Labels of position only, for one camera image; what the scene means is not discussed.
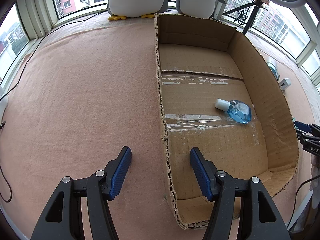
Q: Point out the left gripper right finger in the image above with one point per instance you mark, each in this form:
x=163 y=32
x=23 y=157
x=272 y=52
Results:
x=259 y=216

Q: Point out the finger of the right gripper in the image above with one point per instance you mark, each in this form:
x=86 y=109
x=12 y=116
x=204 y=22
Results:
x=313 y=129

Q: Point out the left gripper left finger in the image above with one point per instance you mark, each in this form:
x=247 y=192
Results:
x=61 y=217

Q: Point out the white tube with blue cap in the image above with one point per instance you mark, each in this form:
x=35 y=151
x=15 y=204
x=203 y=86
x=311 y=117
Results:
x=272 y=64

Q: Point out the small blue liquid bottle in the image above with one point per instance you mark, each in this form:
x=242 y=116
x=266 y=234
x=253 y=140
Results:
x=237 y=110

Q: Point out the white USB wall charger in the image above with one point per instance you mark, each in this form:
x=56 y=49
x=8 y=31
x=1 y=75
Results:
x=284 y=83

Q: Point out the brown cardboard box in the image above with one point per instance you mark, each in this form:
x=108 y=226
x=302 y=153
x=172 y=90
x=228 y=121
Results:
x=199 y=61

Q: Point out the pink felt mat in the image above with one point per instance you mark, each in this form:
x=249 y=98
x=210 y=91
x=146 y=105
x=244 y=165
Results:
x=84 y=96

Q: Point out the black tripod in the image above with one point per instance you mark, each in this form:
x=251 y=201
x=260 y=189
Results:
x=247 y=13

